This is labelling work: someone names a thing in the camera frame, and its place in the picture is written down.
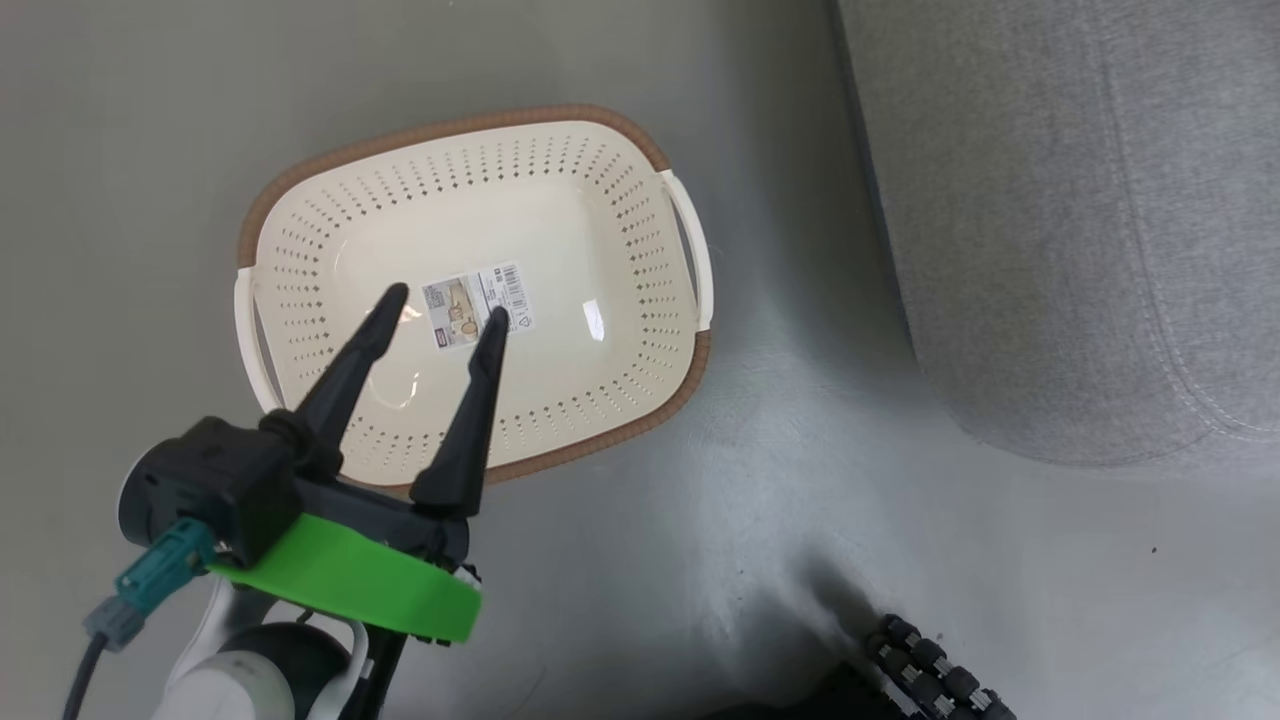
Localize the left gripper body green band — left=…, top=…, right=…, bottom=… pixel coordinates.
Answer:
left=205, top=476, right=484, bottom=644

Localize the teal connector camera cable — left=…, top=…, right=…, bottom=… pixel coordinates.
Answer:
left=62, top=517, right=217, bottom=720

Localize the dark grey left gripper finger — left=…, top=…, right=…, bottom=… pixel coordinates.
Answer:
left=409, top=308, right=512, bottom=518
left=288, top=283, right=411, bottom=473

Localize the black roller base wheel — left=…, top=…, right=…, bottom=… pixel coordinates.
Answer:
left=700, top=613, right=1019, bottom=720

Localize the printed product label sticker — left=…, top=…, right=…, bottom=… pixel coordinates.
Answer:
left=420, top=262, right=534, bottom=351

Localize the cream perforated laundry basket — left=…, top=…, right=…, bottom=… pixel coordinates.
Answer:
left=233, top=103, right=715, bottom=491

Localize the grey fabric sofa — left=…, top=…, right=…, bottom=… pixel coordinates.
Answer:
left=835, top=0, right=1280, bottom=469

